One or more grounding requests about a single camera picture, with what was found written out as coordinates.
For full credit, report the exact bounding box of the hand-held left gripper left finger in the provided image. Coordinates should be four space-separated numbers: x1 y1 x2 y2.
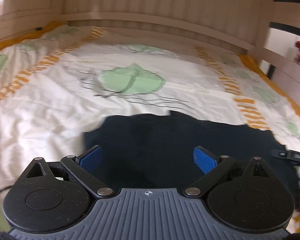
24 144 114 198

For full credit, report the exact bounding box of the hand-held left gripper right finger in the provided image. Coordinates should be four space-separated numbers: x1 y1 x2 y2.
182 145 276 197

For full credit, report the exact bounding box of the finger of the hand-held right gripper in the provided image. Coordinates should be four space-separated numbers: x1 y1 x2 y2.
270 149 300 166

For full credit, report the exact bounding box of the dark navy hoodie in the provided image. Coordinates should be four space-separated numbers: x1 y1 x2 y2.
82 111 299 195

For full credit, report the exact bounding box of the white printed bed cover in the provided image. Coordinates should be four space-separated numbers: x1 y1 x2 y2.
0 25 300 200

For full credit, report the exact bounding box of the pale wooden bed frame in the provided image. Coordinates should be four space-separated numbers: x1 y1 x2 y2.
0 0 300 93

